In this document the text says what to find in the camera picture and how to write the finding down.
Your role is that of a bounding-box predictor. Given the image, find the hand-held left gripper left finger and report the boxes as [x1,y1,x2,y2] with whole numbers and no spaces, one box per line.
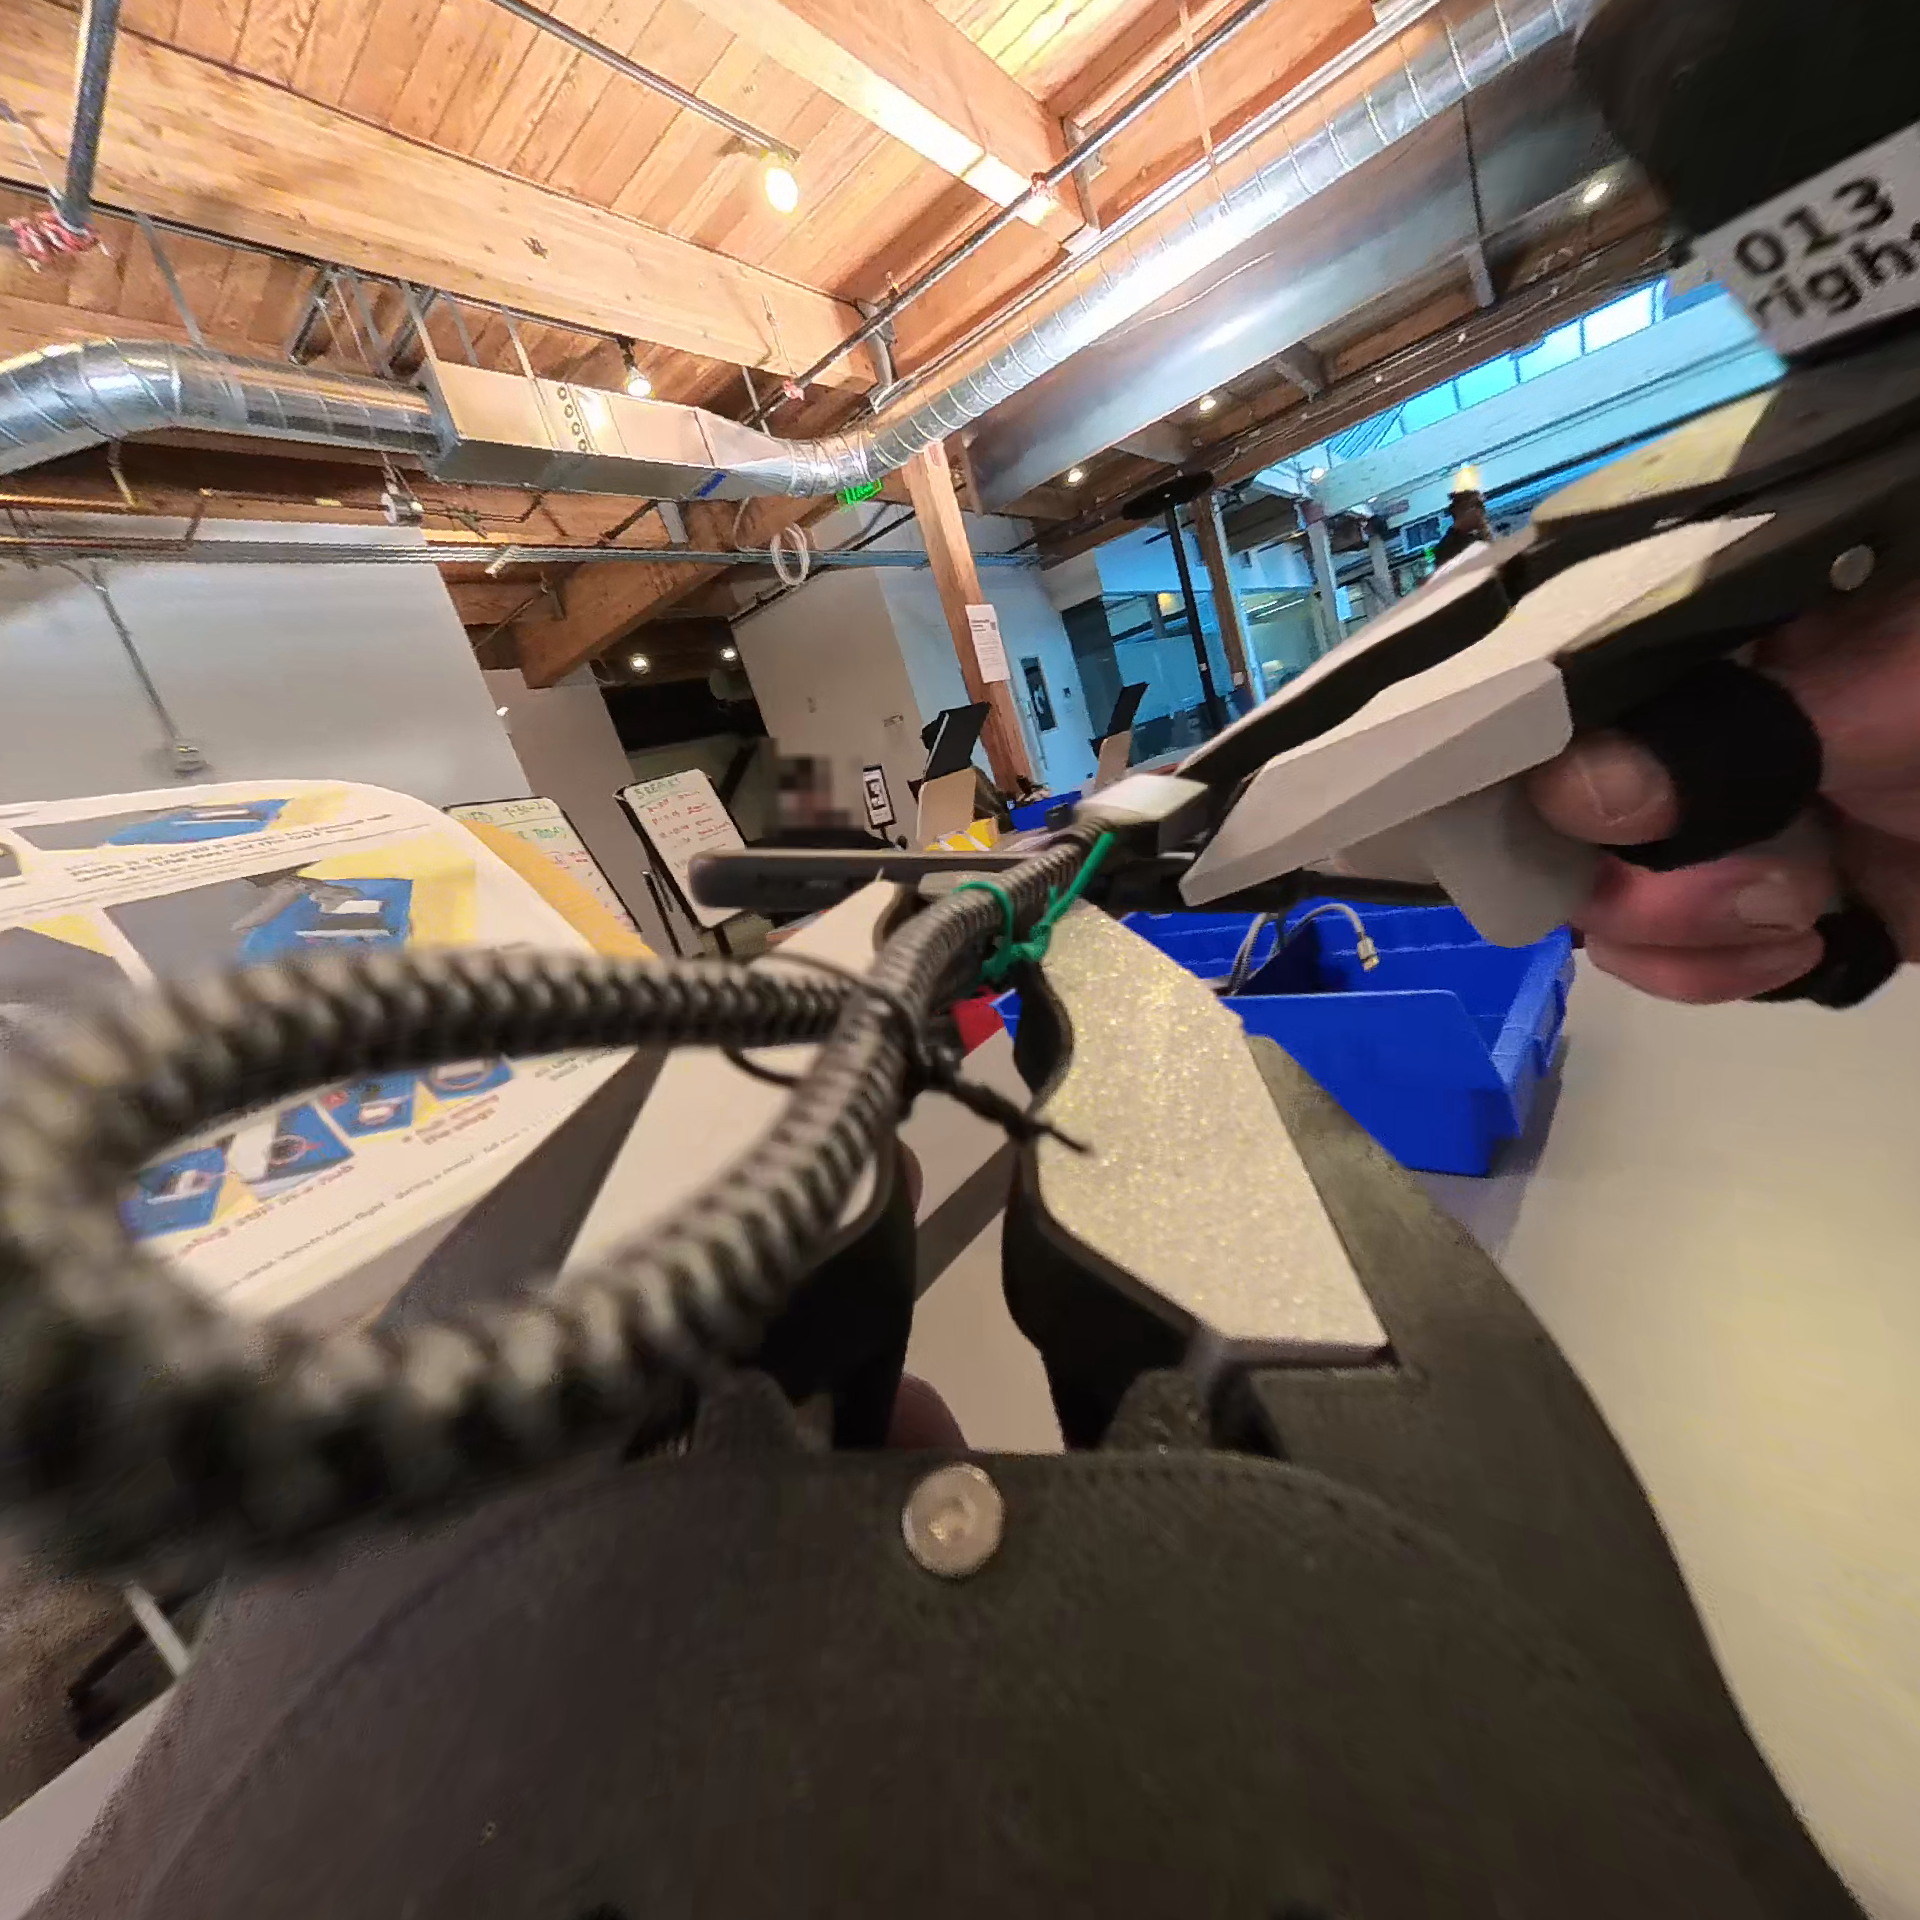
[565,886,911,1278]

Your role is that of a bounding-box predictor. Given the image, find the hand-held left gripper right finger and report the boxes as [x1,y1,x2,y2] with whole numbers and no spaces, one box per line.
[1005,901,1397,1412]

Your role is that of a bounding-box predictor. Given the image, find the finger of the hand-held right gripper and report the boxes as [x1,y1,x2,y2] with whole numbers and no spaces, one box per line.
[1180,515,1777,907]
[1080,542,1539,829]

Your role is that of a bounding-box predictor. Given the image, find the blue storage bin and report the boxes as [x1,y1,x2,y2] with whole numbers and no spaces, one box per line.
[1127,901,1580,1181]

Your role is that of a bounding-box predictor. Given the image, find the white object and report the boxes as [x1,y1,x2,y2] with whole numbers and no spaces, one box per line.
[689,775,1209,921]

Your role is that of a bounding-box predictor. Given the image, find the braided usb cable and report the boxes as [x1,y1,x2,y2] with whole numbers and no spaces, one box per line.
[0,833,1100,1568]

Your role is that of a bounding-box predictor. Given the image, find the person's right hand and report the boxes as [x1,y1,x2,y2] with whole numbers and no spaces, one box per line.
[1531,584,1920,1007]

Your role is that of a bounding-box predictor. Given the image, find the black pole with round disc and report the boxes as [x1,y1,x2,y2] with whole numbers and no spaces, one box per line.
[1117,460,1224,721]

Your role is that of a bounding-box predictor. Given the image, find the handwritten whiteboard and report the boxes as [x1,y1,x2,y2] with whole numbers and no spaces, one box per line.
[620,765,755,941]

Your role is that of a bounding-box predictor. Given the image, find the green marked whiteboard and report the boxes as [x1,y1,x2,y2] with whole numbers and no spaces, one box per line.
[451,795,648,971]

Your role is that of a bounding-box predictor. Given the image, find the instruction sheet wooden board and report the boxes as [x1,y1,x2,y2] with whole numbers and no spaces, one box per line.
[0,781,655,1320]

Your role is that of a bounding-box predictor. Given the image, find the thin black wire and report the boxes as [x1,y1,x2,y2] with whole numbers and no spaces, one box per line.
[728,1031,1088,1164]

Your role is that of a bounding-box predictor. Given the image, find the silver tipped cable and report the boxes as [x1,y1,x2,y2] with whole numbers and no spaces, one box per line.
[1216,896,1388,1000]

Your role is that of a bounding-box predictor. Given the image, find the green twist wire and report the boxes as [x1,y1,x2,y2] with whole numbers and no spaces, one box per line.
[975,824,1117,989]

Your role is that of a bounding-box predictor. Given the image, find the wooden post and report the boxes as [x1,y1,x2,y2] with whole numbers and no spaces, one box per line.
[895,446,1043,798]

